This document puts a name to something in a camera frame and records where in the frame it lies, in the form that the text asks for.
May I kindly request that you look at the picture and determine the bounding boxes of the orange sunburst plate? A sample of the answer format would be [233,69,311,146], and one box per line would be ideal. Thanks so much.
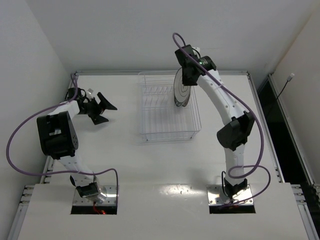
[184,86,192,107]

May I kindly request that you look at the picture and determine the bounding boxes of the grey rimmed white plate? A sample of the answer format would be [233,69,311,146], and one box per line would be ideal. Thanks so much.
[173,68,189,107]

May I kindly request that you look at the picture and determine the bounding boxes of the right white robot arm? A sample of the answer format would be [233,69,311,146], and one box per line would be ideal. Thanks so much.
[181,57,255,199]

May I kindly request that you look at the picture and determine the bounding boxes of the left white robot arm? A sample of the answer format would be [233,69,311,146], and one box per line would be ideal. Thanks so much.
[36,87,117,204]

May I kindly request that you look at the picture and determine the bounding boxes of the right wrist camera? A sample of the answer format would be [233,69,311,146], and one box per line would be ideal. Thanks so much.
[174,44,201,67]

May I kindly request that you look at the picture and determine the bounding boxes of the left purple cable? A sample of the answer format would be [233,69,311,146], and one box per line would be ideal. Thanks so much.
[6,72,119,205]

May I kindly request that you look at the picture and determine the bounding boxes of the clear wire dish rack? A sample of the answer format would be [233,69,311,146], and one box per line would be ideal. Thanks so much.
[138,70,202,142]

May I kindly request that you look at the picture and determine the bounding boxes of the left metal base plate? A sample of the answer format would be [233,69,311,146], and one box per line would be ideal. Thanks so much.
[72,185,118,207]

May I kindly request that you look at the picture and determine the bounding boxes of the metal base plate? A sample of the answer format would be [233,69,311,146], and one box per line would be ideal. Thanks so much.
[72,185,118,207]
[206,184,254,207]

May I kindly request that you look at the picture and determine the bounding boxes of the black wall cable with plug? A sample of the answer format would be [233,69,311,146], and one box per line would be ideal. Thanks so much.
[275,72,295,100]

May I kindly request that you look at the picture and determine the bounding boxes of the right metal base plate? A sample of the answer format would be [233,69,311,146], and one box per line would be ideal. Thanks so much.
[206,184,254,207]

